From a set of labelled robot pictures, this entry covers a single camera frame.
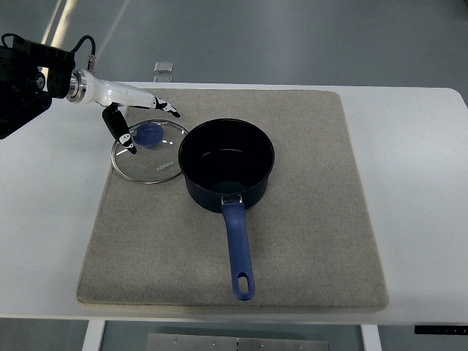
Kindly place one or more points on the white table leg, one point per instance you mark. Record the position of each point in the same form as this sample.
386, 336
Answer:
94, 335
371, 338

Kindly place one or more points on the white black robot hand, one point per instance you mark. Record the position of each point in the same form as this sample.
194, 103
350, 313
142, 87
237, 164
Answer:
85, 88

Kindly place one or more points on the black desk control panel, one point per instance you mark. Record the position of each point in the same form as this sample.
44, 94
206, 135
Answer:
448, 330

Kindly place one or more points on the glass pot lid blue knob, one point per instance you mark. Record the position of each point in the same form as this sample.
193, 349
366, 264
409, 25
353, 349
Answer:
157, 142

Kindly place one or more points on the white table leg right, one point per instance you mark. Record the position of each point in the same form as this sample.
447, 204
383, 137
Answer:
371, 338

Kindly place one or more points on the dark blue saucepan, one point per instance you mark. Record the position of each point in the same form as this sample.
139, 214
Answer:
226, 164

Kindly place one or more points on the white table leg left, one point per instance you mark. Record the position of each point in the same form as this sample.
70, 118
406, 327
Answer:
94, 335

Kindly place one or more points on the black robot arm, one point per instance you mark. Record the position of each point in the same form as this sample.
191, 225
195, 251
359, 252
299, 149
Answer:
32, 75

